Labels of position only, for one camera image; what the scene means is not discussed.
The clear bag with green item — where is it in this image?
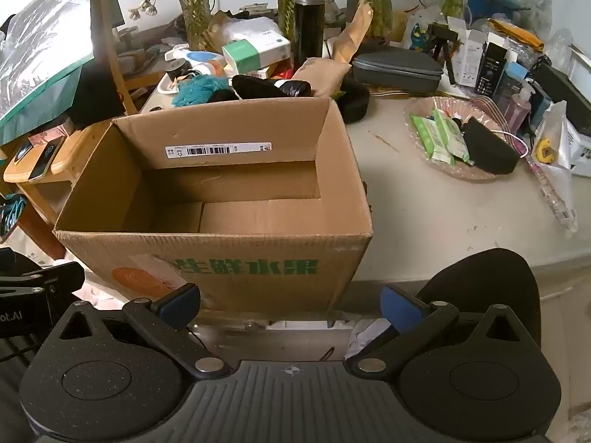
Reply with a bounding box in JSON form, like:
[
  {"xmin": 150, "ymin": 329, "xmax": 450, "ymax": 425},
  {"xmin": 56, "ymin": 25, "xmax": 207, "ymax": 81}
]
[{"xmin": 405, "ymin": 96, "xmax": 518, "ymax": 181}]

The green and white box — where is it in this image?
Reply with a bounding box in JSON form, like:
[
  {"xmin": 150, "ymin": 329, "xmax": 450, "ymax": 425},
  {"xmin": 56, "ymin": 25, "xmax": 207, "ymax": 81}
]
[{"xmin": 222, "ymin": 32, "xmax": 293, "ymax": 77}]

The grey sheet with green border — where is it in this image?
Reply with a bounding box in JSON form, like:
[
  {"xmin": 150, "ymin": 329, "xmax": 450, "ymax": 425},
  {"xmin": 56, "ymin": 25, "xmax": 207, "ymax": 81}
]
[{"xmin": 0, "ymin": 0, "xmax": 95, "ymax": 146}]

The wooden slat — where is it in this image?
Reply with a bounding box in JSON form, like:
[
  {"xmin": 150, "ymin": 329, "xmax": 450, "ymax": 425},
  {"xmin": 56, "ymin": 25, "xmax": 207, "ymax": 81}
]
[{"xmin": 92, "ymin": 0, "xmax": 139, "ymax": 116}]

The tall brown paper bag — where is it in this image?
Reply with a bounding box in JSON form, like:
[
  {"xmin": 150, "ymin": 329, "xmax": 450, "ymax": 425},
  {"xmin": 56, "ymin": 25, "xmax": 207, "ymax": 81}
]
[{"xmin": 330, "ymin": 0, "xmax": 374, "ymax": 63}]

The black cloth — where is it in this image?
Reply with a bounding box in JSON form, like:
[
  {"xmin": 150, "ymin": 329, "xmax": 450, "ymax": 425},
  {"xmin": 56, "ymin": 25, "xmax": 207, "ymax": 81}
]
[{"xmin": 231, "ymin": 74, "xmax": 289, "ymax": 100}]

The crumpled brown paper bag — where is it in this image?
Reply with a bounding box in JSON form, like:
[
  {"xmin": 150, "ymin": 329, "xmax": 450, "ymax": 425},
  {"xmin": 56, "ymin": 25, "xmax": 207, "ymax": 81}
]
[{"xmin": 205, "ymin": 10, "xmax": 245, "ymax": 51}]

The grey zip case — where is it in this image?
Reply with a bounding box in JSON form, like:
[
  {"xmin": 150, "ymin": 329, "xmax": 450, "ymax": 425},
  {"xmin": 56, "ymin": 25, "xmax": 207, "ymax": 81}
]
[{"xmin": 352, "ymin": 51, "xmax": 445, "ymax": 95}]

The beige cloth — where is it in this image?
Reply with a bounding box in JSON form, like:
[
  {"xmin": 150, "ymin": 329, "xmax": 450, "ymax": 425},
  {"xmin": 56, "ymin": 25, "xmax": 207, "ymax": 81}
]
[{"xmin": 291, "ymin": 56, "xmax": 354, "ymax": 99}]

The clear plastic bag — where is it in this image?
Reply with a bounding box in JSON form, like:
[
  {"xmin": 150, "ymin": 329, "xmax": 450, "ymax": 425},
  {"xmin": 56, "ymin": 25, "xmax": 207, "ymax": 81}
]
[{"xmin": 531, "ymin": 100, "xmax": 580, "ymax": 234}]

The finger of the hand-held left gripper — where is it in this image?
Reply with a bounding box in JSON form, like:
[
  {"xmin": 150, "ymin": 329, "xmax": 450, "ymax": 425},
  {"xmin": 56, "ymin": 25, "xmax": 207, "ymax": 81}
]
[{"xmin": 0, "ymin": 262, "xmax": 86, "ymax": 297}]

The black round pouch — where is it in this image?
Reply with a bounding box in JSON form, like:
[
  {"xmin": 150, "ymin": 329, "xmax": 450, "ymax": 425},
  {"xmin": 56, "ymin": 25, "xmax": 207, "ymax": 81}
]
[{"xmin": 339, "ymin": 78, "xmax": 371, "ymax": 124}]

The orange folded item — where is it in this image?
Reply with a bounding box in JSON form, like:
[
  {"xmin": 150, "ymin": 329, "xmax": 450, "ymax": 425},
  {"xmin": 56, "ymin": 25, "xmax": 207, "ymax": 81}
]
[{"xmin": 489, "ymin": 18, "xmax": 546, "ymax": 51}]

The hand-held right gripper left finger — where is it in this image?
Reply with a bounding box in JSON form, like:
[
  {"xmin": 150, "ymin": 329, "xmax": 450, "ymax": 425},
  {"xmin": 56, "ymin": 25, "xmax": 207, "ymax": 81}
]
[{"xmin": 58, "ymin": 282, "xmax": 232, "ymax": 379}]

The brown cardboard box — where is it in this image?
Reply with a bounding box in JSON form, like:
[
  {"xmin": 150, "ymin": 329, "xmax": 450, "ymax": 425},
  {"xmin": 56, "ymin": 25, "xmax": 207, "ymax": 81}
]
[{"xmin": 53, "ymin": 97, "xmax": 374, "ymax": 321}]

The white carton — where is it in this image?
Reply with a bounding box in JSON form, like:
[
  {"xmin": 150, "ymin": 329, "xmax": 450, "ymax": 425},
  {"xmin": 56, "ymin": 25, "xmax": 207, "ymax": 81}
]
[{"xmin": 447, "ymin": 16, "xmax": 485, "ymax": 86}]

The white tray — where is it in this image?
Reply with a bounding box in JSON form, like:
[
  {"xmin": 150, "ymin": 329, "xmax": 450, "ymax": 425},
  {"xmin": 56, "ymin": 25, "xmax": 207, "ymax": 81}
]
[{"xmin": 157, "ymin": 69, "xmax": 190, "ymax": 97}]

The blue carton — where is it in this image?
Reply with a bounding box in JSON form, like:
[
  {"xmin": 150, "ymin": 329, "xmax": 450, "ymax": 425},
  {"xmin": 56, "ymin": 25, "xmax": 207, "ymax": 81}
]
[{"xmin": 494, "ymin": 62, "xmax": 527, "ymax": 102}]

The wooden stool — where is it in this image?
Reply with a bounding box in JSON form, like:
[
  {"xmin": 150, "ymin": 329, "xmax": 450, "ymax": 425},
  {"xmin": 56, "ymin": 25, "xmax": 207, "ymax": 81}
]
[{"xmin": 2, "ymin": 120, "xmax": 116, "ymax": 259}]

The black soft pouch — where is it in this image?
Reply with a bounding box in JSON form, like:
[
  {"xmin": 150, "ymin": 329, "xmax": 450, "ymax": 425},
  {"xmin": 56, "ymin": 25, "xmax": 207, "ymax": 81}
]
[{"xmin": 462, "ymin": 117, "xmax": 520, "ymax": 175}]

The blue and white round item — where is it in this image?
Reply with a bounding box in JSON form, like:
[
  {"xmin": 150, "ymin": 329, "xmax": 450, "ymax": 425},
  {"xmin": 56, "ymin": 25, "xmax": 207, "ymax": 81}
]
[{"xmin": 165, "ymin": 46, "xmax": 222, "ymax": 68}]

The black carton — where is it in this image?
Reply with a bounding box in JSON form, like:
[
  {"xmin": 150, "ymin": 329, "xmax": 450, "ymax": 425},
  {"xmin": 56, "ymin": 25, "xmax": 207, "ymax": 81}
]
[{"xmin": 475, "ymin": 42, "xmax": 509, "ymax": 97}]

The small black tripod camera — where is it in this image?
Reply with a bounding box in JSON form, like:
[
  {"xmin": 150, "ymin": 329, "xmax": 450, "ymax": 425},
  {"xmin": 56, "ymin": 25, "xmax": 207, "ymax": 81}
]
[{"xmin": 426, "ymin": 23, "xmax": 459, "ymax": 86}]

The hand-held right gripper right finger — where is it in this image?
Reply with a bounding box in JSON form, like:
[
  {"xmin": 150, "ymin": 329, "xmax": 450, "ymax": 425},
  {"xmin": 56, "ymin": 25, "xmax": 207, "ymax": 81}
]
[{"xmin": 344, "ymin": 284, "xmax": 532, "ymax": 381}]

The black thermos bottle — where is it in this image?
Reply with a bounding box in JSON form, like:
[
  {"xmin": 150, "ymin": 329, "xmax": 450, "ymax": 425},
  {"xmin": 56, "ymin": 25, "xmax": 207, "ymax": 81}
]
[{"xmin": 294, "ymin": 0, "xmax": 335, "ymax": 68}]

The pink pump bottle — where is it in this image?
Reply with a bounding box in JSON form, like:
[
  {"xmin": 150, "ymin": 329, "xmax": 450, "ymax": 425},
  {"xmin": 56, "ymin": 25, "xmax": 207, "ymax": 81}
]
[{"xmin": 501, "ymin": 80, "xmax": 534, "ymax": 132}]

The red packet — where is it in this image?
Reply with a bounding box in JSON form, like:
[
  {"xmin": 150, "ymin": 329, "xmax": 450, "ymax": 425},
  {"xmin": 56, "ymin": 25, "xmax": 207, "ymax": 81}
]
[{"xmin": 249, "ymin": 62, "xmax": 294, "ymax": 79}]

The teal mesh cloth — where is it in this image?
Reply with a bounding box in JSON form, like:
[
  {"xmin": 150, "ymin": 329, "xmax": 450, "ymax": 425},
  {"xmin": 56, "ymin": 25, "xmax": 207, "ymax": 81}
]
[{"xmin": 172, "ymin": 75, "xmax": 232, "ymax": 107}]

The green wipes packet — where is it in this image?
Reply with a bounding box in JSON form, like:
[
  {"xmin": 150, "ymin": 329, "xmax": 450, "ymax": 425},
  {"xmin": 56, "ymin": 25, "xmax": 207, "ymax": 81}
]
[
  {"xmin": 431, "ymin": 108, "xmax": 469, "ymax": 162},
  {"xmin": 411, "ymin": 115, "xmax": 455, "ymax": 164}
]

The white printed plastic bag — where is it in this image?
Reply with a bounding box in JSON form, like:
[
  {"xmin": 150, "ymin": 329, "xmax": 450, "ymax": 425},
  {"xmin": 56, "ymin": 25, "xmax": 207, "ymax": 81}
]
[{"xmin": 406, "ymin": 7, "xmax": 446, "ymax": 51}]

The clear plastic tube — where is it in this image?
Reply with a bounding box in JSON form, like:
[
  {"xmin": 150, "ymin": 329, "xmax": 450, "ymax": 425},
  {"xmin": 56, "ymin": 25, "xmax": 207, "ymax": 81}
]
[{"xmin": 524, "ymin": 152, "xmax": 578, "ymax": 236}]

